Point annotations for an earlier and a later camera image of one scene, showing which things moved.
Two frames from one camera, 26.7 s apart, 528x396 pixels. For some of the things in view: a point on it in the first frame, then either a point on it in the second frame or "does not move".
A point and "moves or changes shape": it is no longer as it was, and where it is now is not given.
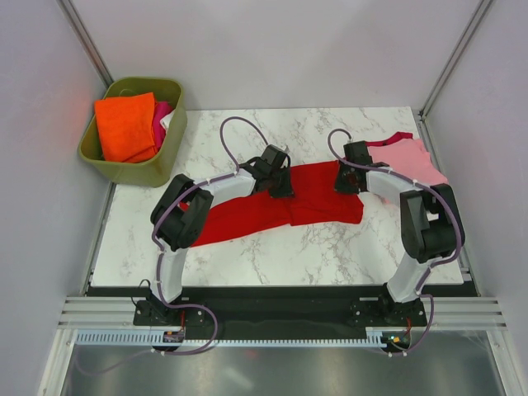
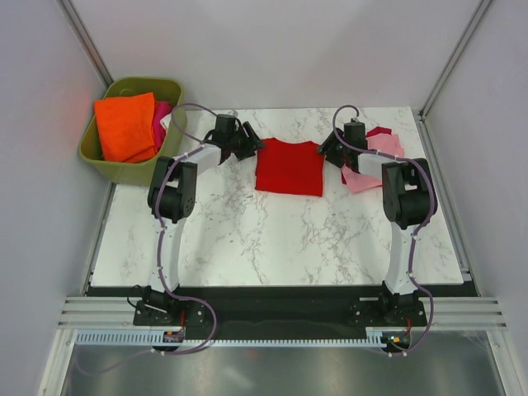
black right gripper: x=339 y=186 to x=332 y=157
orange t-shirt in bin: x=127 y=127 does not move
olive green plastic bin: x=158 y=170 does not move
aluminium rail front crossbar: x=119 y=312 does not move
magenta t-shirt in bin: x=161 y=110 does not move
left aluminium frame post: x=87 y=41 does not move
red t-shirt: x=316 y=201 moves or changes shape
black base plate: x=305 y=310 does not move
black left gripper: x=287 y=190 to x=252 y=143
